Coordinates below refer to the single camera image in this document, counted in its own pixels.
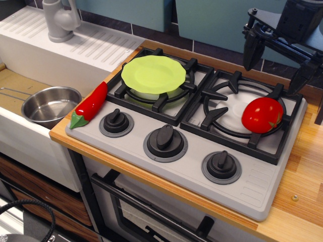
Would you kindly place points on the stainless steel pot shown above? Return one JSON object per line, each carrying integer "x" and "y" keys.
{"x": 49, "y": 106}

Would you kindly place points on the toy oven door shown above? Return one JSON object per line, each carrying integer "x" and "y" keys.
{"x": 137, "y": 226}

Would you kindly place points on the black oven door handle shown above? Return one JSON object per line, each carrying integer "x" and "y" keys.
{"x": 107, "y": 183}

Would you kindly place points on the black left stove knob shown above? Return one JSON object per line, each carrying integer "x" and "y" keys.
{"x": 116, "y": 124}

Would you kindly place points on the black left burner grate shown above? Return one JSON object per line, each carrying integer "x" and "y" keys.
{"x": 169, "y": 107}

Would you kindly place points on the red toy tomato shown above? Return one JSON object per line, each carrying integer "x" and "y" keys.
{"x": 262, "y": 115}

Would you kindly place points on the red toy chili pepper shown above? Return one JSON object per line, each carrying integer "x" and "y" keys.
{"x": 86, "y": 111}

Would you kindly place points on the black burner grate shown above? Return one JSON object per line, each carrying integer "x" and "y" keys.
{"x": 169, "y": 107}
{"x": 216, "y": 115}

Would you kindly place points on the black right stove knob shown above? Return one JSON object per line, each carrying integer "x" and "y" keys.
{"x": 221, "y": 168}

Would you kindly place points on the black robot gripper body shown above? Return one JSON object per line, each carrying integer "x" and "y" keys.
{"x": 294, "y": 33}

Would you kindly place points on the teal cabinet right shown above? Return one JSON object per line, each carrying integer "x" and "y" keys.
{"x": 214, "y": 28}

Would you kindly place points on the black stove knob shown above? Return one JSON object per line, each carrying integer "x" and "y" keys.
{"x": 221, "y": 168}
{"x": 165, "y": 144}
{"x": 116, "y": 124}

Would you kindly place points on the teal cabinet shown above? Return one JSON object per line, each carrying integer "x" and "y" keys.
{"x": 155, "y": 15}
{"x": 214, "y": 28}

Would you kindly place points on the white toy sink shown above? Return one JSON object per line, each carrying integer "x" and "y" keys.
{"x": 32, "y": 62}

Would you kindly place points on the grey toy faucet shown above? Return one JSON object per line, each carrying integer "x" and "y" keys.
{"x": 60, "y": 22}

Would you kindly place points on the grey toy stove top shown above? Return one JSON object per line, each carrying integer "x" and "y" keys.
{"x": 252, "y": 194}

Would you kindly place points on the black middle stove knob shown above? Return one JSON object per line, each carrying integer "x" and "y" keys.
{"x": 165, "y": 144}

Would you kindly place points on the wooden drawer front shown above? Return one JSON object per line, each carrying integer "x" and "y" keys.
{"x": 67, "y": 205}

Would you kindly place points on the light green plastic plate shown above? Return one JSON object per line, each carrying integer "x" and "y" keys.
{"x": 153, "y": 74}

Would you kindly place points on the teal cabinet left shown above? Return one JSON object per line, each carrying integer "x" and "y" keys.
{"x": 155, "y": 15}

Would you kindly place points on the black right burner grate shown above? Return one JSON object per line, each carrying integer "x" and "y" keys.
{"x": 216, "y": 115}

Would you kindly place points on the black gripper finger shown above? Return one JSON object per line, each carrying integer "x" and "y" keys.
{"x": 308, "y": 71}
{"x": 253, "y": 50}

